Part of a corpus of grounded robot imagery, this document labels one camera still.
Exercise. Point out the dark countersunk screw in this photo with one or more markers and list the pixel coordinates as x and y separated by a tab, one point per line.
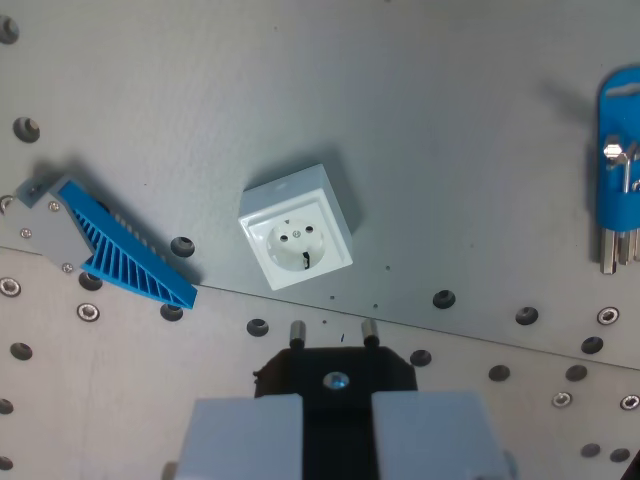
7	30
526	315
26	130
620	455

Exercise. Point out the grey plastic bracket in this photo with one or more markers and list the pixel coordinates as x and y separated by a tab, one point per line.
47	235

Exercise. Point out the silver socket head screw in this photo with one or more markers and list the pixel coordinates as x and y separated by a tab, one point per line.
629	402
88	312
9	287
607	315
562	399

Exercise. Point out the blue ribbed plastic wedge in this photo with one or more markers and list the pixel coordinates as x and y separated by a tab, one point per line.
120	265

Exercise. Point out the black two-pin power plug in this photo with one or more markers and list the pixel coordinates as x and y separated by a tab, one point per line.
345	365

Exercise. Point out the large silver hex key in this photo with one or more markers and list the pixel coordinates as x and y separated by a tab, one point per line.
609	250

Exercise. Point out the white wall socket box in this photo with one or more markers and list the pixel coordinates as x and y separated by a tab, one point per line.
295	235

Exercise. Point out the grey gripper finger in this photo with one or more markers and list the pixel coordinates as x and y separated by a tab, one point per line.
430	440
240	440

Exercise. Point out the grey metal base plate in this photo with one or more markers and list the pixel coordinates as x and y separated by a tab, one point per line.
425	150

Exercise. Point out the blue hex key holder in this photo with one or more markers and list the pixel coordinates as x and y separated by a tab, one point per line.
617	210

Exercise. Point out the medium silver hex key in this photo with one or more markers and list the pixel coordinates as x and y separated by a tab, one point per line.
625	247

